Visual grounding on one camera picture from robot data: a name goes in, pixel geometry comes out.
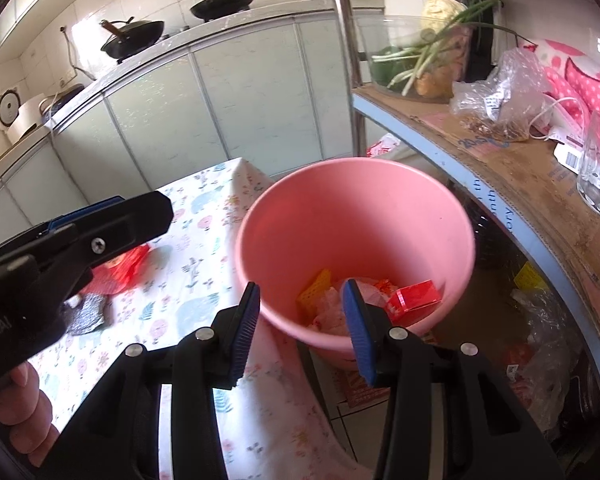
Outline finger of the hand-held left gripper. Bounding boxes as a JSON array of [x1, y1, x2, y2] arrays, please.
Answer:
[[45, 197, 126, 233], [35, 190, 175, 281]]

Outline green onions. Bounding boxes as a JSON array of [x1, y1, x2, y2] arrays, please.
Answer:
[[387, 0, 536, 97]]

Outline metal storage rack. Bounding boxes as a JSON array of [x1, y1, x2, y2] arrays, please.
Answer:
[[325, 0, 600, 480]]

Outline black wok with lid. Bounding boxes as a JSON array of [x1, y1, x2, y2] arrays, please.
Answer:
[[99, 19, 165, 60]]

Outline white rice cooker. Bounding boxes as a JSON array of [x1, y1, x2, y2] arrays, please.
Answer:
[[0, 87, 48, 146]]

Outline kitchen counter cabinets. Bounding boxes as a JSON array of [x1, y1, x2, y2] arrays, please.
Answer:
[[0, 0, 386, 241]]

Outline floral printed tablecloth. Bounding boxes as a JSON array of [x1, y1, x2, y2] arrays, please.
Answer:
[[25, 157, 376, 480]]

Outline cauliflower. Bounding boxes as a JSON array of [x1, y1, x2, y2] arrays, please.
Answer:
[[420, 0, 468, 36]]

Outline white red printed bag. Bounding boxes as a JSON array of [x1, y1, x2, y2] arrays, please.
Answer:
[[366, 134, 403, 158]]

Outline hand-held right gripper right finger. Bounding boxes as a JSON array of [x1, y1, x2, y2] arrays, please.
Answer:
[[341, 279, 566, 480]]

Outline wall cabinet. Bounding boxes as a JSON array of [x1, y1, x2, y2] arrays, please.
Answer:
[[0, 0, 76, 67]]

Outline clear bag with seeds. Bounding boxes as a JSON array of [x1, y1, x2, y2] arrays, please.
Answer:
[[450, 50, 553, 143]]

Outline white cable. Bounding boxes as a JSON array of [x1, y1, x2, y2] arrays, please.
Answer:
[[530, 96, 588, 141]]

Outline black electric cooker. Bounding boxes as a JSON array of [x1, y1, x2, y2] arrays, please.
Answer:
[[39, 84, 86, 116]]

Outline pink plastic bucket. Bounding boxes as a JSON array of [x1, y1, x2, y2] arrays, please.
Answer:
[[235, 157, 477, 372]]

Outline yellow packet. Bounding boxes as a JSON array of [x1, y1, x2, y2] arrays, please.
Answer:
[[512, 260, 548, 293]]

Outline pink polka-dot bag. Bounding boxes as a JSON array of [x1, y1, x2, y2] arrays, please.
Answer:
[[517, 37, 600, 131]]

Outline white barcode box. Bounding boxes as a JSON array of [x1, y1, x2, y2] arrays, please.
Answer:
[[552, 127, 588, 173]]

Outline large clear plastic bag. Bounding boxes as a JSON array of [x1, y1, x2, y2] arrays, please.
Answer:
[[500, 290, 581, 431]]

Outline black blender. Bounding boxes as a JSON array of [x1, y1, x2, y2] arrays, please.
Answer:
[[437, 0, 503, 83]]

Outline black power cable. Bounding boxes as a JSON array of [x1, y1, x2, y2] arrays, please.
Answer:
[[60, 25, 98, 81]]

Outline red patterned floor mat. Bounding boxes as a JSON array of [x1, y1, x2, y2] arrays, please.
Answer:
[[332, 367, 393, 408]]

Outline person's left hand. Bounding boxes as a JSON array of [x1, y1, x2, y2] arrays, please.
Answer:
[[0, 362, 61, 468]]

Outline red plastic wrapper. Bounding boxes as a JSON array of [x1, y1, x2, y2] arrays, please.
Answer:
[[82, 244, 151, 295]]

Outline yellow foam fruit net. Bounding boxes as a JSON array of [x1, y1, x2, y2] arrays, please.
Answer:
[[296, 268, 333, 317]]

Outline green pepper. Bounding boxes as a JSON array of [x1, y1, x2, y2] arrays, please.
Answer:
[[370, 46, 411, 78]]

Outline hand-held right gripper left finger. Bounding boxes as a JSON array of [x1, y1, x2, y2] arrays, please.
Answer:
[[45, 281, 261, 480]]

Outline red cardboard box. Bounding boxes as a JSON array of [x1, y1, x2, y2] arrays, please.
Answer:
[[386, 280, 442, 322]]

